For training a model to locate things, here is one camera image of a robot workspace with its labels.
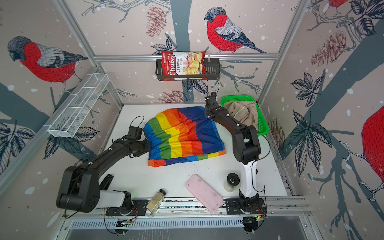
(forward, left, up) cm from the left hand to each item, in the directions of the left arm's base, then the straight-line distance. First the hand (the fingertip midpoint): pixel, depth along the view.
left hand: (148, 147), depth 89 cm
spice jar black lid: (-29, -9, -2) cm, 31 cm away
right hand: (+25, -39, +7) cm, 46 cm away
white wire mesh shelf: (+10, +34, +25) cm, 43 cm away
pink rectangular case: (-25, -34, -4) cm, 43 cm away
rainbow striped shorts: (+10, -18, -2) cm, 21 cm away
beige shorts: (+26, -64, +4) cm, 69 cm away
